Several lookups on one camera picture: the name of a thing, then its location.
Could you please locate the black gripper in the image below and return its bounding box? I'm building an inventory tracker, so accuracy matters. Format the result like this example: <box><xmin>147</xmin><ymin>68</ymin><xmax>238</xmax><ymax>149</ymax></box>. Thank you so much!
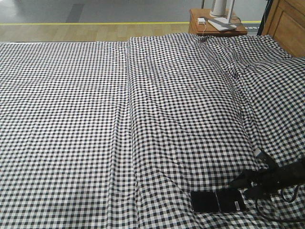
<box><xmin>229</xmin><ymin>166</ymin><xmax>290</xmax><ymax>199</ymax></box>

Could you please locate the black foldable smartphone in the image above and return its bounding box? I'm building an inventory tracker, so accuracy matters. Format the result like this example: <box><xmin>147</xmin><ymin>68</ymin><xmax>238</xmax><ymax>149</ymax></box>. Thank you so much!
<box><xmin>191</xmin><ymin>188</ymin><xmax>247</xmax><ymax>213</ymax></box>

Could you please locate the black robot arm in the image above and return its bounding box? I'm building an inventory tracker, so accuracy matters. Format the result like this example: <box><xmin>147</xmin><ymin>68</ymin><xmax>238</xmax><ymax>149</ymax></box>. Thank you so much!
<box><xmin>229</xmin><ymin>158</ymin><xmax>305</xmax><ymax>199</ymax></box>

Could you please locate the black white checkered bed sheet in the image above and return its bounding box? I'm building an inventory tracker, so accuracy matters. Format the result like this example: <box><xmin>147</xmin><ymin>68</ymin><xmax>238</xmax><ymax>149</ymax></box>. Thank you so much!
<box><xmin>0</xmin><ymin>33</ymin><xmax>305</xmax><ymax>229</ymax></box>

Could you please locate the wooden nightstand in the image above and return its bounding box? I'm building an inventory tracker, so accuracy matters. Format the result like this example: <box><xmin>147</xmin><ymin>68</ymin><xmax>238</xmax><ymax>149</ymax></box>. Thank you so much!
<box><xmin>188</xmin><ymin>8</ymin><xmax>248</xmax><ymax>37</ymax></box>

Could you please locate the wooden headboard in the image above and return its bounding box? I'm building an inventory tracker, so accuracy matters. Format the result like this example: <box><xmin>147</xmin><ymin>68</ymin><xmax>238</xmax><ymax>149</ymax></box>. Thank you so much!
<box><xmin>262</xmin><ymin>0</ymin><xmax>305</xmax><ymax>57</ymax></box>

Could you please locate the white charger adapter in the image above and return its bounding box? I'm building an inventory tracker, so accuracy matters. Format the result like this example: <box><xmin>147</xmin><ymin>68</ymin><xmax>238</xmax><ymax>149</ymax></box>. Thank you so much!
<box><xmin>197</xmin><ymin>18</ymin><xmax>206</xmax><ymax>25</ymax></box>

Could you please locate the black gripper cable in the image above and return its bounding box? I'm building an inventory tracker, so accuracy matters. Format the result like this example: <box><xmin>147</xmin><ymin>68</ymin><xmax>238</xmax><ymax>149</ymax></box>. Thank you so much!
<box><xmin>254</xmin><ymin>183</ymin><xmax>301</xmax><ymax>225</ymax></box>

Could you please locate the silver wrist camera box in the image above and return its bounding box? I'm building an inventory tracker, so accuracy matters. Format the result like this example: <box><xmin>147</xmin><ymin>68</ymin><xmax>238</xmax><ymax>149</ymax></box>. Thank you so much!
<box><xmin>254</xmin><ymin>148</ymin><xmax>265</xmax><ymax>158</ymax></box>

